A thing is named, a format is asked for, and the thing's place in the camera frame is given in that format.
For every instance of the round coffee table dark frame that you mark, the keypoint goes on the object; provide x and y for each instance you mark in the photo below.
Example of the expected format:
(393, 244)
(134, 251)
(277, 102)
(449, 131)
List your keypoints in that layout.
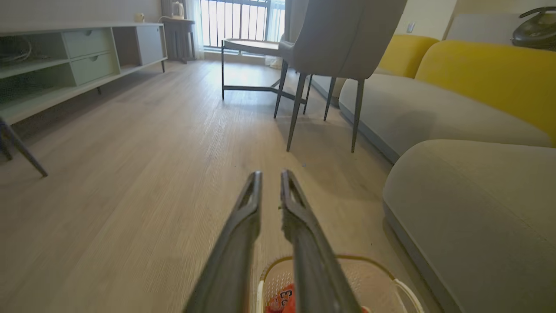
(249, 45)

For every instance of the long grey sofa seat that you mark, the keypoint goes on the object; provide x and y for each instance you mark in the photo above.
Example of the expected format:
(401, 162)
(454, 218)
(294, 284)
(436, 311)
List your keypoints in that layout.
(417, 108)

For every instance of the yellow sofa back cushion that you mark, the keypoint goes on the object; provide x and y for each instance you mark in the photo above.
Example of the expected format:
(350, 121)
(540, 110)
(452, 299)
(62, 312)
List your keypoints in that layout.
(406, 54)
(495, 78)

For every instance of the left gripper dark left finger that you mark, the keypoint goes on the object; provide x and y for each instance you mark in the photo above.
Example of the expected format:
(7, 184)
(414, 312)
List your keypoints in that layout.
(234, 256)

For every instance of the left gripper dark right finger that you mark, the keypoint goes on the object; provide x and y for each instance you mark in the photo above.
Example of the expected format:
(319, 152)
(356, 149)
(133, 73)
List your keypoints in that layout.
(310, 261)

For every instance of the grey upholstered chair dark legs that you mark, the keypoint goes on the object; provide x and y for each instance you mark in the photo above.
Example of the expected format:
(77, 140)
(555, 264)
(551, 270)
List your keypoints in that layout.
(339, 39)

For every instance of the dark small side table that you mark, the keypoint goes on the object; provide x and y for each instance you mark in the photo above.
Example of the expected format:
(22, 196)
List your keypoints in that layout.
(179, 37)

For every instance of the pale green TV cabinet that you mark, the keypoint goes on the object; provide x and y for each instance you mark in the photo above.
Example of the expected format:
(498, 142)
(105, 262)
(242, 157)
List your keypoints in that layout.
(91, 61)

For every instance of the small white cup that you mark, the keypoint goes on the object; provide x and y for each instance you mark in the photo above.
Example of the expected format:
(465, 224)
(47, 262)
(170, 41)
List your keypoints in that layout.
(139, 18)

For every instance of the red jersey garment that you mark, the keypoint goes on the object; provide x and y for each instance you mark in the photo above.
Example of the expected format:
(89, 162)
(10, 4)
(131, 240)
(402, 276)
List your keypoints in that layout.
(284, 302)

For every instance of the white wall socket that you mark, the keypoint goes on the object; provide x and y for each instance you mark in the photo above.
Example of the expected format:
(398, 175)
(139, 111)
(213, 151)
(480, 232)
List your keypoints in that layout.
(410, 28)

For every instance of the black round device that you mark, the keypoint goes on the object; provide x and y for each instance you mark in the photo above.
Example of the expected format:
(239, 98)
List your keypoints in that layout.
(536, 30)

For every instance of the dark slanted furniture leg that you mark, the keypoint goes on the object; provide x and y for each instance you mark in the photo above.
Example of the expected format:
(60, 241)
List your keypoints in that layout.
(19, 148)

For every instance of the white laundry basket brown rim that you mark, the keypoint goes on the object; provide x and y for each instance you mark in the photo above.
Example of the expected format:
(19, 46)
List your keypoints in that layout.
(373, 287)

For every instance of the black window railing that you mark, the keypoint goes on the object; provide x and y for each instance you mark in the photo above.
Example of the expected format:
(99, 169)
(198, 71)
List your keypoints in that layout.
(234, 21)

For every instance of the white electric kettle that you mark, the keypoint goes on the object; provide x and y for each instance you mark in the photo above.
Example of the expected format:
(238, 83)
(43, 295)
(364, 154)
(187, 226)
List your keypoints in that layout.
(177, 11)

